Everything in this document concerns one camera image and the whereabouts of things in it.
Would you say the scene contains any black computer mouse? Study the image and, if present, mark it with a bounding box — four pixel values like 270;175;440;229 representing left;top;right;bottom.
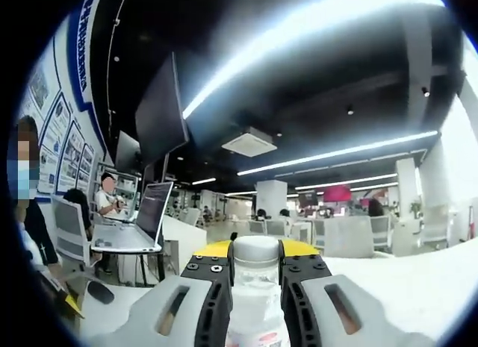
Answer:
86;280;116;305

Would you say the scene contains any pink hanging sign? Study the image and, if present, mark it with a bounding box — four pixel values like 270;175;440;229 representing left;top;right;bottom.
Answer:
322;186;353;204

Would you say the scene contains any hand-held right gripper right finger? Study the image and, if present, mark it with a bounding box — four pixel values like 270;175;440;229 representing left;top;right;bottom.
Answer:
278;238;436;347

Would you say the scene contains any white mesh chair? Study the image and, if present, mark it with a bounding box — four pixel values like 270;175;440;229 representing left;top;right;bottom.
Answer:
51;194;103;269

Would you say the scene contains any ceiling air vent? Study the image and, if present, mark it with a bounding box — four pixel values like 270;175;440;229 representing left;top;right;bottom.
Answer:
221;126;279;157

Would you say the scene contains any white table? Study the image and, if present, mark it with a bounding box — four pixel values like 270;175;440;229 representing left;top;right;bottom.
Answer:
80;239;478;347

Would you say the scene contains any clear water bottle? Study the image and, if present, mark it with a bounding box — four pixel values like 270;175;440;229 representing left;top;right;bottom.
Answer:
225;235;293;347

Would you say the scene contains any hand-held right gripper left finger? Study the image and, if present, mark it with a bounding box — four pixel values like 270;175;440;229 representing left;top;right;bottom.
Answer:
93;240;235;347

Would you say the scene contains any blue white wall display board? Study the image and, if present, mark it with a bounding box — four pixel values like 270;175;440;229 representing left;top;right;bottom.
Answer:
18;0;113;198

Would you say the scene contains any ceiling light strip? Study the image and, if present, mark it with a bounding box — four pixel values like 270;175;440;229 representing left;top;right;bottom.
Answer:
181;0;446;121
236;130;439;177

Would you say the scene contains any large dark hanging screen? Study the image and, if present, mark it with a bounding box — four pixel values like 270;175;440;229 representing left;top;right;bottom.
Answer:
134;51;190;165

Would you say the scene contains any dark computer monitor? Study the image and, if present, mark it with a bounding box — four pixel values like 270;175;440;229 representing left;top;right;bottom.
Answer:
114;130;142;173

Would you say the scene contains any silver laptop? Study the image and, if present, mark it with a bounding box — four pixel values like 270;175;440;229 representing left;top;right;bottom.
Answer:
90;181;175;254

